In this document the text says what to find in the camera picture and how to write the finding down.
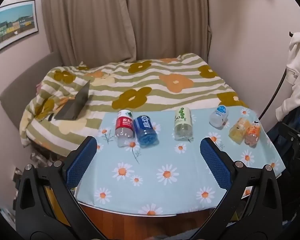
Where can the white hooded sweater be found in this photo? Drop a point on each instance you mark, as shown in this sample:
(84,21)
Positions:
(298,67)

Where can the grey laptop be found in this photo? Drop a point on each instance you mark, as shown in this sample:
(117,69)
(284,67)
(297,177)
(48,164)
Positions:
(73,105)

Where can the orange drink bottle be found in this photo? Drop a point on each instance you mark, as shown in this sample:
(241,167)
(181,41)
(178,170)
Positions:
(253,132)

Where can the daisy print blue tablecloth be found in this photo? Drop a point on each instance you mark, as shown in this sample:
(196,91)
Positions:
(165,160)

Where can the yellow drink bottle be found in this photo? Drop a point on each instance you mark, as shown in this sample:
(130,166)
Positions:
(238,130)

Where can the grey bed headboard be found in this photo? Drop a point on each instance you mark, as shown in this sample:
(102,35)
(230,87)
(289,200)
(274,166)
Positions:
(25,80)

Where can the framed wall poster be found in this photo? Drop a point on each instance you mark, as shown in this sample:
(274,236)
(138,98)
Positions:
(15,25)

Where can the small blue label bottle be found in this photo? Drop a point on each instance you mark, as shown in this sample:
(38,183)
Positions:
(218,116)

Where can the beige curtain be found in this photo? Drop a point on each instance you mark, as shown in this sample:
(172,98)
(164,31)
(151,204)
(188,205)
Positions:
(127,22)

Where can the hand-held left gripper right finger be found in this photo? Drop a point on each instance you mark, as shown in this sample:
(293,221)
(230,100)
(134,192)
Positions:
(215,166)

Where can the red label water bottle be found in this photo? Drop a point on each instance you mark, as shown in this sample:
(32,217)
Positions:
(124,125)

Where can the wooden table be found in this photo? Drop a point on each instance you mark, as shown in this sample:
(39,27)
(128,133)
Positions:
(140,226)

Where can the green label clear bottle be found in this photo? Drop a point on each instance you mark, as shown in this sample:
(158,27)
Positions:
(182,122)

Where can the blue drink bottle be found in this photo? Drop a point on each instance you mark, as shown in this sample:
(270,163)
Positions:
(145,130)

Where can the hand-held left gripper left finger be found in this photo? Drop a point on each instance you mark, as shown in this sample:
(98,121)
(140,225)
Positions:
(81,163)

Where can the striped floral blanket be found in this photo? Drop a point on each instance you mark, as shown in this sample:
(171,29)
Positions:
(152,80)

